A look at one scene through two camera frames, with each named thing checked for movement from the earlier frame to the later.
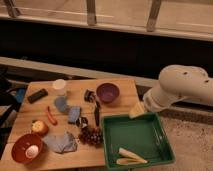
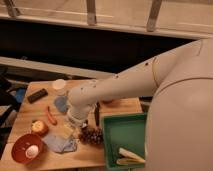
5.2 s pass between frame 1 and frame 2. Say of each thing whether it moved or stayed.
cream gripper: moved
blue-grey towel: stayed
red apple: stayed
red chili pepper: stayed
